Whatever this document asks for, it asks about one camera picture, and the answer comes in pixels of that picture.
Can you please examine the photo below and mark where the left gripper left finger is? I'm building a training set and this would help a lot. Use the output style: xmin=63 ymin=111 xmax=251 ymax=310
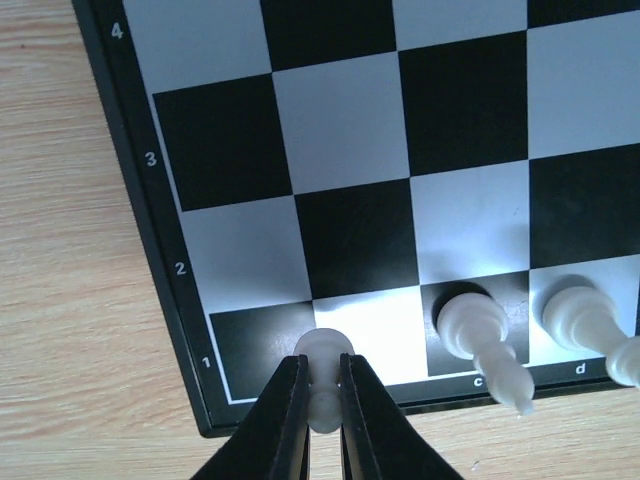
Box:
xmin=193 ymin=355 xmax=310 ymax=480

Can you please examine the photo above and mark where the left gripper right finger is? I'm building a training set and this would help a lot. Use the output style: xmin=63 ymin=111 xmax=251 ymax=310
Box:
xmin=340 ymin=354 xmax=462 ymax=480

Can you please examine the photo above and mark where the white bishop piece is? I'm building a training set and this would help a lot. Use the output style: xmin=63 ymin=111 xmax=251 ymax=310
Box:
xmin=436 ymin=293 xmax=535 ymax=415

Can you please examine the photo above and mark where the white queen piece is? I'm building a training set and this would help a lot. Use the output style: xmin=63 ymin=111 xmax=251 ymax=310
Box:
xmin=542 ymin=286 xmax=639 ymax=387

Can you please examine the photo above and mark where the lone white pawn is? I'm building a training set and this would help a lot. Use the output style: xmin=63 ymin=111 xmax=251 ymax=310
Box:
xmin=294 ymin=328 xmax=354 ymax=434

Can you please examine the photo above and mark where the black and silver chessboard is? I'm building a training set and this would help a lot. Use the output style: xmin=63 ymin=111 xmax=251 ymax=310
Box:
xmin=74 ymin=1 xmax=639 ymax=437

